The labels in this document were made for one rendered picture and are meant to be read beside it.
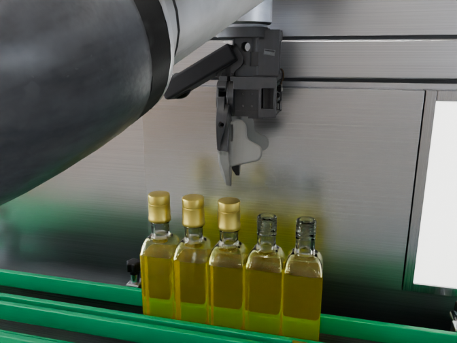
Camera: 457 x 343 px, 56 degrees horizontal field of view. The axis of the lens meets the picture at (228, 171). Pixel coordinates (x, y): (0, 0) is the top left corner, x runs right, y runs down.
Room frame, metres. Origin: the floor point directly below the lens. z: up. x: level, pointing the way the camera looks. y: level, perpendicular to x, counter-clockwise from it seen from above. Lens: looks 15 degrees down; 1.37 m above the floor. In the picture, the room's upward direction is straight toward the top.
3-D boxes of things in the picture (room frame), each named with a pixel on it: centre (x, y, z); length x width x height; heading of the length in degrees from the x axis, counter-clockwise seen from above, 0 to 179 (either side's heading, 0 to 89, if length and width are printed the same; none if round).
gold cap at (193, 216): (0.63, 0.05, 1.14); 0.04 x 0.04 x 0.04
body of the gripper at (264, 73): (0.61, -0.03, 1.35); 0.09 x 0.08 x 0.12; 77
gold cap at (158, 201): (0.65, 0.11, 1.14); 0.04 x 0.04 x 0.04
